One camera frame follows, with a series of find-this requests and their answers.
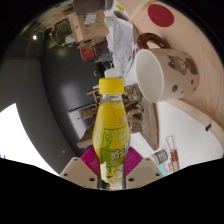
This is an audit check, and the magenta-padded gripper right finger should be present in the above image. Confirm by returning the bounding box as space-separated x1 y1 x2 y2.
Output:
123 146 165 190

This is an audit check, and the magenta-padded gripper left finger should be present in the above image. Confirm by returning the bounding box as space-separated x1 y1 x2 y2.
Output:
59 146 101 190

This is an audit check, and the yellow drink bottle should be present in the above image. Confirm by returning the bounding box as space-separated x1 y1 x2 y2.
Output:
92 77 131 185

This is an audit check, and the small white-lidded paint jar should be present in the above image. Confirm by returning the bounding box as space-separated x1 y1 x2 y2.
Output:
151 149 168 166

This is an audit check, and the large white ceiling light panel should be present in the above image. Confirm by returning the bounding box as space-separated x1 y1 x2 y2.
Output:
0 103 63 176

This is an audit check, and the red box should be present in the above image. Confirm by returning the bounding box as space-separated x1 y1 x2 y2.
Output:
79 48 96 63

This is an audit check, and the grey newspaper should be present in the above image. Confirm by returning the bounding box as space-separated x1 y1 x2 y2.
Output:
105 14 138 79

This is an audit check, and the light wooden drawing board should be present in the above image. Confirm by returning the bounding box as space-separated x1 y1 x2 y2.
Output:
118 0 224 150

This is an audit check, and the flat round red coaster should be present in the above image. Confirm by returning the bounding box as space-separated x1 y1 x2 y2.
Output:
147 3 176 28

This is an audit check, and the small yellow tag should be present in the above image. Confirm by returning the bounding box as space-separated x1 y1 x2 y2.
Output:
115 3 125 14

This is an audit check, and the black wall screen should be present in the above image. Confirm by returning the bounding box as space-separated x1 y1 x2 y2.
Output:
68 103 99 141

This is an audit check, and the cream dotted mug brown handle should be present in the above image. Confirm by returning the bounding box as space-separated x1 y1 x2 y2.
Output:
134 32 200 104

